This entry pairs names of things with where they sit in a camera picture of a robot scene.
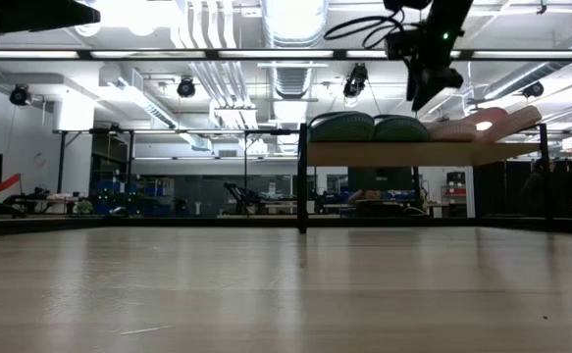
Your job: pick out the red storage box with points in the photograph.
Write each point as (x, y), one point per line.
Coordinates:
(454, 191)

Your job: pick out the pink rubber slide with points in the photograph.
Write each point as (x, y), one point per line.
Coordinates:
(521, 120)
(450, 131)

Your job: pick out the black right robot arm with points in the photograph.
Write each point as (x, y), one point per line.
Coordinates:
(450, 15)

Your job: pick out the black overhead beam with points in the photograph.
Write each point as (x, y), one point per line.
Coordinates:
(212, 54)

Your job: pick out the person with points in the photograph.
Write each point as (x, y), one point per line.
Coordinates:
(533, 188)

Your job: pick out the black partition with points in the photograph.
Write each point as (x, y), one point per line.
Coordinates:
(496, 191)

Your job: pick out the green rubber slide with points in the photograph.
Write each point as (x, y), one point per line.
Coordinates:
(400, 131)
(342, 128)

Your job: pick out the small green potted plant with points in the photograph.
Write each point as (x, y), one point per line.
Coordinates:
(84, 206)

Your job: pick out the black aluminium rig frame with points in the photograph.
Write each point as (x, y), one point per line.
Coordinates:
(413, 223)

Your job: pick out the silver ventilation duct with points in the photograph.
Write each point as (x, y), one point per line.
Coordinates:
(293, 29)

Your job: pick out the orange-red strip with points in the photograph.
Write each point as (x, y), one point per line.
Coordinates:
(3, 185)

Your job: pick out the black monitor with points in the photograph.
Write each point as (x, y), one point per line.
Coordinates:
(381, 179)

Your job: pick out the wooden shelf with black frame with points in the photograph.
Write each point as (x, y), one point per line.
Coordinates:
(413, 153)

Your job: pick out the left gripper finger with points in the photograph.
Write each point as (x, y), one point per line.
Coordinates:
(40, 15)

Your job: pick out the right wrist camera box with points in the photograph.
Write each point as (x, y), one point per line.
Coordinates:
(405, 45)

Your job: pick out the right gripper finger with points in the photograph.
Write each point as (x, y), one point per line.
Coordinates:
(428, 88)

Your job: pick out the background black frame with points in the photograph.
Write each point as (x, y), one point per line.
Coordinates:
(275, 132)

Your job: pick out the background black robot arm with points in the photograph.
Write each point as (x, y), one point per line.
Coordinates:
(239, 193)

